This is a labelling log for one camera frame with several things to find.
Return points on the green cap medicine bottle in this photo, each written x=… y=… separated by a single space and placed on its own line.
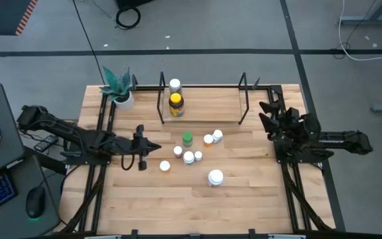
x=187 y=138

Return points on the black orange striped mat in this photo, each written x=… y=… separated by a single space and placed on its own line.
x=5 y=16

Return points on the pink Pepto bottle white cap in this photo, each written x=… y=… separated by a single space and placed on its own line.
x=177 y=151

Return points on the small amber vial white cap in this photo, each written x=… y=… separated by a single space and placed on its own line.
x=208 y=140

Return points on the white bottle blue label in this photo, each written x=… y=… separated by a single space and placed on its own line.
x=217 y=135

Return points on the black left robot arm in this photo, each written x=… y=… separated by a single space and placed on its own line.
x=78 y=132

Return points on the large amber vial white cap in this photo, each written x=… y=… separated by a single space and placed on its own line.
x=164 y=165

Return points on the clear gummies bottle white cap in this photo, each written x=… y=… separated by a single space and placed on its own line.
x=175 y=85

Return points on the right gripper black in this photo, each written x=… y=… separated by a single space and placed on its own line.
x=295 y=127

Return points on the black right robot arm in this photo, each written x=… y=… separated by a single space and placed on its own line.
x=343 y=142

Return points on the white plant pot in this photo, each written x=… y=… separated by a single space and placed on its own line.
x=126 y=103

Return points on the grey desk leg frame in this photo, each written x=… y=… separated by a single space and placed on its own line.
x=370 y=20

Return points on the black computer mouse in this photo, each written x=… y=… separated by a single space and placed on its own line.
x=35 y=202

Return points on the green leafy plant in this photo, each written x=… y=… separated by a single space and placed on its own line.
x=118 y=86

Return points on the black remote control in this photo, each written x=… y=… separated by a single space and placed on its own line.
x=45 y=143

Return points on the brown fish oil bottle yellow cap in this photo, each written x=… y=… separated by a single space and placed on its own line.
x=176 y=104

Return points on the white aspirin bottle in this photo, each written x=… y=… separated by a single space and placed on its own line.
x=188 y=157

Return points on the small white barcode bottle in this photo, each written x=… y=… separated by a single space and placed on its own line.
x=198 y=155

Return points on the large white purple-label headache bottle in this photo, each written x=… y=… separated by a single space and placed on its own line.
x=215 y=177

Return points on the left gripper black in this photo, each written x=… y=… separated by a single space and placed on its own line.
x=139 y=146

